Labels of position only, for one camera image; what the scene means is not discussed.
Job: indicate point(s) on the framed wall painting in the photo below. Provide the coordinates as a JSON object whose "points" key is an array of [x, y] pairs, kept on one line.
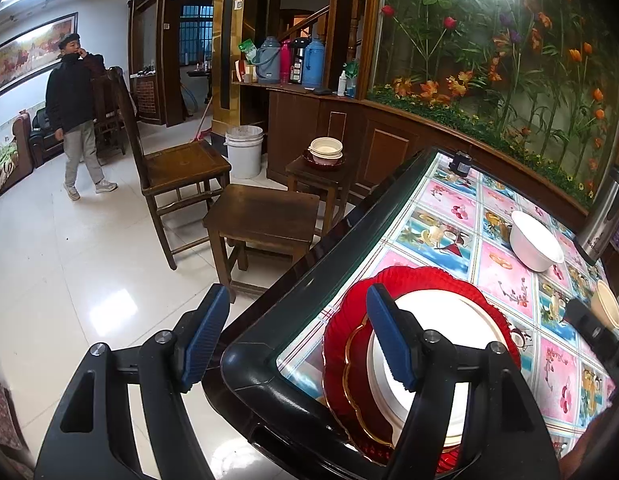
{"points": [[32, 55]]}

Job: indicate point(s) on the small red gold-rimmed plate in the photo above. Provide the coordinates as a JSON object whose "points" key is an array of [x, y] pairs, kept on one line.
{"points": [[357, 395]]}

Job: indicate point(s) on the tall-backed wooden chair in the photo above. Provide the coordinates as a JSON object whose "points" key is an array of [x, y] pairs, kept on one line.
{"points": [[189, 160]]}

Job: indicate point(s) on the pink thermos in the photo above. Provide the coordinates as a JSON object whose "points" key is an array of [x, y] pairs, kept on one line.
{"points": [[285, 62]]}

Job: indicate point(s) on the small black case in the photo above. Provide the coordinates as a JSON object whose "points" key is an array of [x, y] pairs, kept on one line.
{"points": [[322, 91]]}

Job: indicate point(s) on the wooden staircase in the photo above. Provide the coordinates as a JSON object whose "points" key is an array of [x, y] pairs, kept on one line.
{"points": [[314, 15]]}

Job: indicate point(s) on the beige cup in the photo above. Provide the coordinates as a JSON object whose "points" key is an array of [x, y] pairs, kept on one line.
{"points": [[607, 302]]}

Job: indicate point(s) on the white round plate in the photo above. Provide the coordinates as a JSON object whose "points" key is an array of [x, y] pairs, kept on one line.
{"points": [[373, 385]]}

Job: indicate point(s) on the small black jar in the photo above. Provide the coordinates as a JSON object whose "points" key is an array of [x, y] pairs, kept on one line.
{"points": [[459, 164]]}

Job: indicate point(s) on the green bottle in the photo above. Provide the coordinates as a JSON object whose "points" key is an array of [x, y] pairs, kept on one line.
{"points": [[352, 80]]}

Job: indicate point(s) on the green packet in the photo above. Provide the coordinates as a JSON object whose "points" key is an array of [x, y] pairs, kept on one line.
{"points": [[248, 49]]}

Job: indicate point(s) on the white plastic bucket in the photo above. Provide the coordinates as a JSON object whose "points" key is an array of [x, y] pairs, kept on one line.
{"points": [[244, 155]]}

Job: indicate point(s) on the beige bowls on stool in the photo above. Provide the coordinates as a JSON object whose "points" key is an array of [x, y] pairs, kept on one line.
{"points": [[325, 146]]}

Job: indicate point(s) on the large wooden stool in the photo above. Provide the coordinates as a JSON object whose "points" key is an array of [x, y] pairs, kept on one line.
{"points": [[262, 210]]}

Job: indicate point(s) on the dark red dish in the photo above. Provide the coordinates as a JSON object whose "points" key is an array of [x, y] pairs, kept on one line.
{"points": [[309, 161]]}

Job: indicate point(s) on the small white bowl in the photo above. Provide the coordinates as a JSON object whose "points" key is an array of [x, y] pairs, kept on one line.
{"points": [[534, 245]]}

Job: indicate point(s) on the black-rimmed dining table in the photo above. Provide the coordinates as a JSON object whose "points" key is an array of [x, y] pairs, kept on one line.
{"points": [[309, 290]]}

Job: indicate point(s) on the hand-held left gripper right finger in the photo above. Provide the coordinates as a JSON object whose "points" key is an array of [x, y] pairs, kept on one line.
{"points": [[389, 340]]}

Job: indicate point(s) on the floral patterned cloth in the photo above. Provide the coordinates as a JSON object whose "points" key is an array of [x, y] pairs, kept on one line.
{"points": [[4, 425]]}

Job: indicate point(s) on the mop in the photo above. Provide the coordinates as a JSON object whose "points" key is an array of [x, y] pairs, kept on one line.
{"points": [[202, 125]]}

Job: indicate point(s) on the low wooden sideboard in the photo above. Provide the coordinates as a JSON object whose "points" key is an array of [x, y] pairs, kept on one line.
{"points": [[145, 95]]}

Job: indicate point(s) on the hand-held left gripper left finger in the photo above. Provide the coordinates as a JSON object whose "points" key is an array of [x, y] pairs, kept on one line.
{"points": [[204, 340]]}

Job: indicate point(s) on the blue thermos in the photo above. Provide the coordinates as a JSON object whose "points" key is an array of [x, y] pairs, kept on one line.
{"points": [[314, 62]]}

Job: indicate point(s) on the artificial flower wall display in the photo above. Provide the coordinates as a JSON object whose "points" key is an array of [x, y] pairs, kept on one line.
{"points": [[489, 60]]}

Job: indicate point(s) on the black thermos pot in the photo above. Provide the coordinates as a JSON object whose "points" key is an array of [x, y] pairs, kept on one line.
{"points": [[298, 65]]}

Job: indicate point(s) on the dark wooden chair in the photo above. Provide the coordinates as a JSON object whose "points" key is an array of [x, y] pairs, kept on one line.
{"points": [[107, 115]]}

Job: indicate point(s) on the white spray bottle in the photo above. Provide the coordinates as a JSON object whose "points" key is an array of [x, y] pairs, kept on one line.
{"points": [[342, 85]]}

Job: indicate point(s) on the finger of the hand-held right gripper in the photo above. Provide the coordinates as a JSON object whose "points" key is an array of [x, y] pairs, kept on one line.
{"points": [[589, 322]]}

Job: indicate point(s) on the grey-blue thermos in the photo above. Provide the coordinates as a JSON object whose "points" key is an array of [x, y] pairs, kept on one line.
{"points": [[267, 62]]}

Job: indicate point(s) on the small wooden stool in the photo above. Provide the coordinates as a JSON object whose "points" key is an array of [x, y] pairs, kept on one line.
{"points": [[314, 175]]}

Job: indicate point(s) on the large red plastic plate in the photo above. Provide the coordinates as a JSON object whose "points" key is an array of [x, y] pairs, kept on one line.
{"points": [[414, 277]]}

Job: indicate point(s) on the black sofa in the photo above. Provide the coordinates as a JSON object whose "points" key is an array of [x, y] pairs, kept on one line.
{"points": [[42, 135]]}

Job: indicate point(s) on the red white box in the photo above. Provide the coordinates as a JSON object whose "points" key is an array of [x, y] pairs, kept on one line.
{"points": [[239, 72]]}

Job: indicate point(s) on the wooden cabinet counter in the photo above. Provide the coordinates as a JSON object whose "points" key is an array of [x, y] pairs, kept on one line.
{"points": [[389, 145]]}

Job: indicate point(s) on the golden pillar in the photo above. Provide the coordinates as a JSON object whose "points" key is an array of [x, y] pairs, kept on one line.
{"points": [[220, 35]]}

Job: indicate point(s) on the stainless steel kettle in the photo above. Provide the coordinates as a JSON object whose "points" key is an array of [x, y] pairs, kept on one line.
{"points": [[602, 220]]}

